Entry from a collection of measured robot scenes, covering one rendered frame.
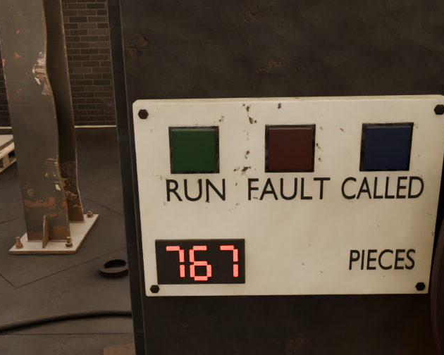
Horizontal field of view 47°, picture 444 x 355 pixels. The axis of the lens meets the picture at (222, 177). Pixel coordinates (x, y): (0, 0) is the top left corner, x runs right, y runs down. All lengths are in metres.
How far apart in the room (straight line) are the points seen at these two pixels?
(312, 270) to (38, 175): 2.76
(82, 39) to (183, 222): 6.21
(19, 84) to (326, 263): 2.71
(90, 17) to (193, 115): 6.19
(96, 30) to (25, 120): 3.61
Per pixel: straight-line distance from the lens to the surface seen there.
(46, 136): 3.07
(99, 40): 6.58
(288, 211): 0.45
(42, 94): 3.03
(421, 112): 0.45
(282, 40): 0.44
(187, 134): 0.42
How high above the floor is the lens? 1.31
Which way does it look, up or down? 17 degrees down
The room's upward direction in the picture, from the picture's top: 1 degrees counter-clockwise
